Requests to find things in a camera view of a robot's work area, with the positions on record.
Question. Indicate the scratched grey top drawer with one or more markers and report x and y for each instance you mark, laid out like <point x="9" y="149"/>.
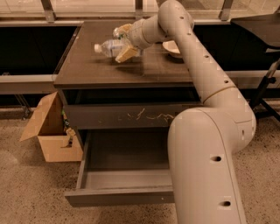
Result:
<point x="124" y="116"/>

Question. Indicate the dark side table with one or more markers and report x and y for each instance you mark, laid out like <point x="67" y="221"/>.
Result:
<point x="265" y="27"/>

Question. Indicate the crushed green can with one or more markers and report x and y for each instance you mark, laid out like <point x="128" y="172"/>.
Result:
<point x="117" y="34"/>

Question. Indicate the blue label plastic bottle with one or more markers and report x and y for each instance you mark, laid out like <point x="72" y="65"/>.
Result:
<point x="112" y="47"/>

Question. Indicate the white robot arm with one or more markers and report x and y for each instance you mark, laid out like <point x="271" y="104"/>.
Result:
<point x="201" y="141"/>

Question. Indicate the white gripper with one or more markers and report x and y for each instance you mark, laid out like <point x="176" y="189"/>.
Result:
<point x="137" y="36"/>

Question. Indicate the white paper bowl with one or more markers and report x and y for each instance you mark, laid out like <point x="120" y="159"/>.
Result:
<point x="172" y="49"/>

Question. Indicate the open cardboard box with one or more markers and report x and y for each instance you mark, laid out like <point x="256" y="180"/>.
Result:
<point x="57" y="140"/>

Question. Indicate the grey drawer cabinet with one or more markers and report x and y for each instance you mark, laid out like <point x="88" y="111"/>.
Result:
<point x="86" y="77"/>

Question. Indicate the open grey middle drawer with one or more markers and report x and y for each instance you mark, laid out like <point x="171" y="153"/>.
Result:
<point x="123" y="167"/>

